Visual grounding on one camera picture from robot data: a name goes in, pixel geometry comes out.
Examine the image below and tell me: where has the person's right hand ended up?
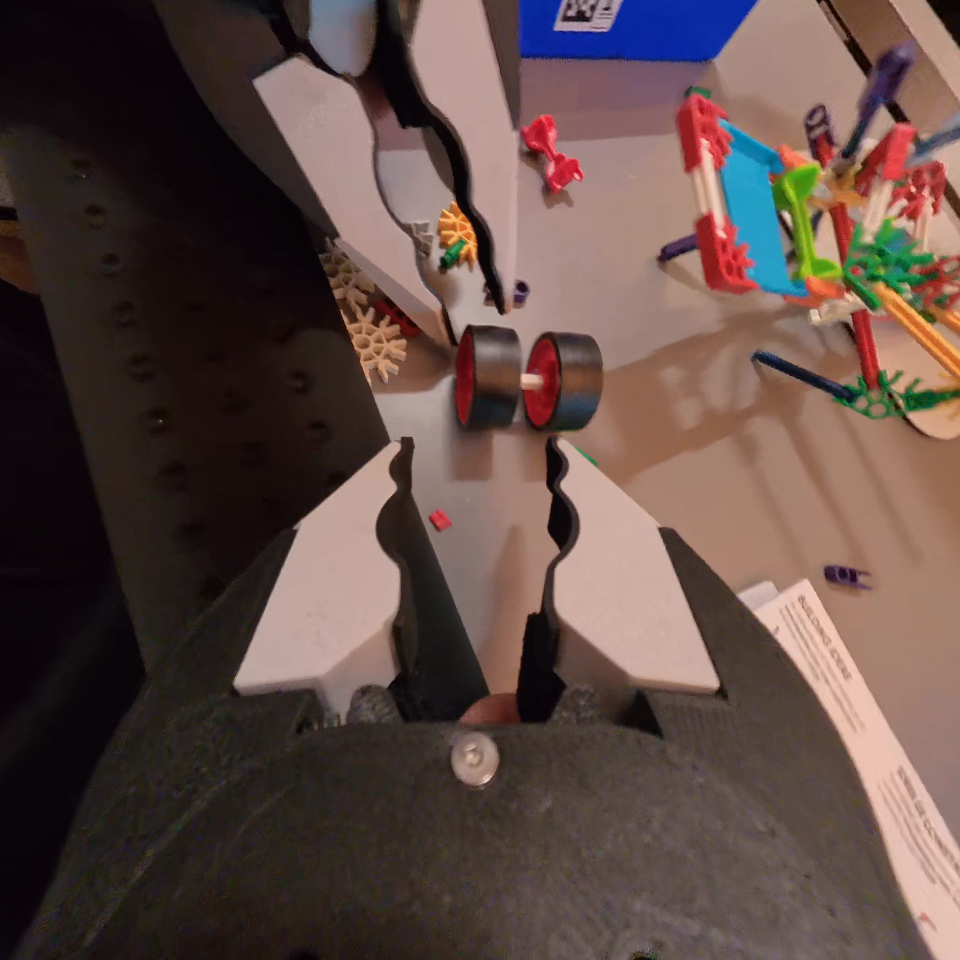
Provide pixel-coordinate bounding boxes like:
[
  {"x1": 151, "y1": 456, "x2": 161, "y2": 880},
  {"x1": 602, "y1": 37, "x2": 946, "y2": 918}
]
[{"x1": 459, "y1": 694, "x2": 521, "y2": 727}]

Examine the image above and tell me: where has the red double-ended connector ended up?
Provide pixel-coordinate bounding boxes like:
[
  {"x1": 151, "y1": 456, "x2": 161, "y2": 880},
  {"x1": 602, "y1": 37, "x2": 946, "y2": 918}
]
[{"x1": 519, "y1": 114, "x2": 585, "y2": 195}]

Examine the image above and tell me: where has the black perforated chair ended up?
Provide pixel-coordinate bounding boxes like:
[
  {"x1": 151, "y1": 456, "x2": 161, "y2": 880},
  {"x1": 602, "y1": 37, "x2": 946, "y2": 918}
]
[{"x1": 0, "y1": 123, "x2": 391, "y2": 669}]

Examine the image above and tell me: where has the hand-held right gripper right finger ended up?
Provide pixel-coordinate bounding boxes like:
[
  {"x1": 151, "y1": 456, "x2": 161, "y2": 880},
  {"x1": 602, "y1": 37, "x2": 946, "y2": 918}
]
[{"x1": 514, "y1": 436, "x2": 723, "y2": 724}]

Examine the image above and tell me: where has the yellow fan connector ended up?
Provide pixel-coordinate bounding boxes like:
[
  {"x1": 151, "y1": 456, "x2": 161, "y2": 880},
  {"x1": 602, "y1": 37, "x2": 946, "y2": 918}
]
[{"x1": 437, "y1": 202, "x2": 479, "y2": 270}]

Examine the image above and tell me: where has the white instruction booklet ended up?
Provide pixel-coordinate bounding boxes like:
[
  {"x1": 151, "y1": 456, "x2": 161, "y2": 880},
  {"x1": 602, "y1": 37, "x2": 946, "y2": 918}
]
[{"x1": 738, "y1": 577, "x2": 960, "y2": 939}]

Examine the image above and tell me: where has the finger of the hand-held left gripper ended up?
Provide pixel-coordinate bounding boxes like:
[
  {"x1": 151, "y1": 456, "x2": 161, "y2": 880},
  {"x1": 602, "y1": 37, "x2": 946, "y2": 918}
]
[
  {"x1": 252, "y1": 0, "x2": 459, "y2": 348},
  {"x1": 377, "y1": 0, "x2": 524, "y2": 316}
]

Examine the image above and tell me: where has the colourful construction toy model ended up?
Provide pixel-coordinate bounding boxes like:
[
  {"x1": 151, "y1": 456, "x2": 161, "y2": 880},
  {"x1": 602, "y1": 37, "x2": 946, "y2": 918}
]
[{"x1": 658, "y1": 41, "x2": 960, "y2": 421}]

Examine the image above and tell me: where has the blue plastic bin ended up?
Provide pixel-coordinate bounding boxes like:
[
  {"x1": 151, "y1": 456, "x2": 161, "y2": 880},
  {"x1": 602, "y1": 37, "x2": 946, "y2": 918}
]
[{"x1": 519, "y1": 0, "x2": 759, "y2": 63}]

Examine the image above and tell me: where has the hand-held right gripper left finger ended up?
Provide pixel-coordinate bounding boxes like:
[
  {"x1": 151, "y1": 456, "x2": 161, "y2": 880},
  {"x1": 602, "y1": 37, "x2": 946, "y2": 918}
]
[{"x1": 232, "y1": 436, "x2": 490, "y2": 724}]

